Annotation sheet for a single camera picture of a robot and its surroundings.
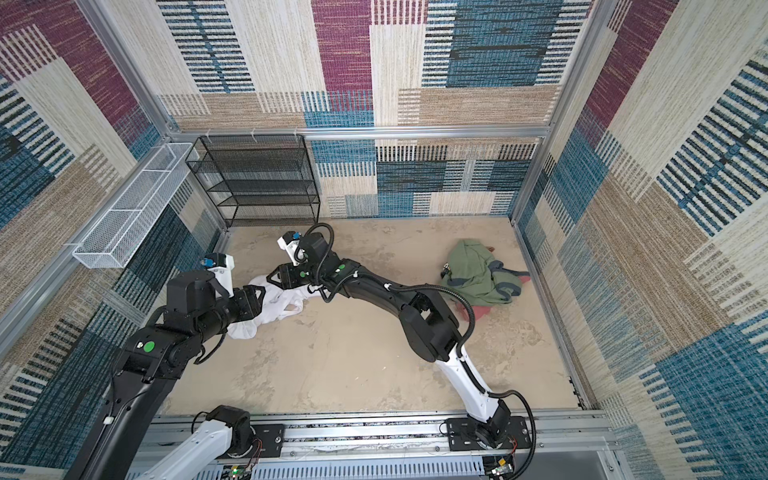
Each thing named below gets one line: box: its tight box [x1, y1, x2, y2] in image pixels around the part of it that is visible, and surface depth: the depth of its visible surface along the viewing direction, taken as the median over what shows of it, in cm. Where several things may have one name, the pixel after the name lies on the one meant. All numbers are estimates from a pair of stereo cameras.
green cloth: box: [441, 239, 511, 306], surface depth 95 cm
